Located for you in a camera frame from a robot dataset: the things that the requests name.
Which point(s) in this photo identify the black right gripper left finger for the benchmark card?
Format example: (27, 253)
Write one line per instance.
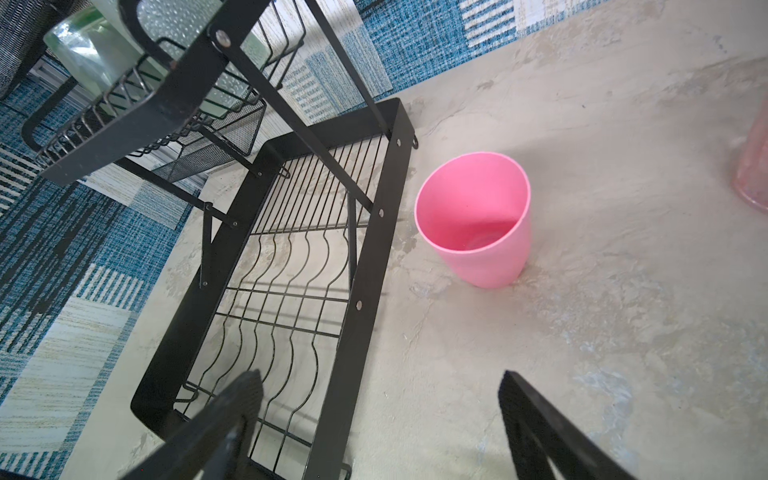
(215, 444)

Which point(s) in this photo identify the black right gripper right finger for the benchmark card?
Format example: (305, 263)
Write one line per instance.
(543, 442)

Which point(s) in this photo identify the pale frosted green cup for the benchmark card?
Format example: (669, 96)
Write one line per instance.
(172, 26)

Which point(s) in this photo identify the black two-tier dish rack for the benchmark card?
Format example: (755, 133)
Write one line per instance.
(292, 271)

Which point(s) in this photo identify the opaque pink cup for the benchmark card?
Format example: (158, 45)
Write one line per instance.
(475, 211)

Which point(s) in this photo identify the clear pink cup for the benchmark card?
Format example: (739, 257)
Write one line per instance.
(750, 178)

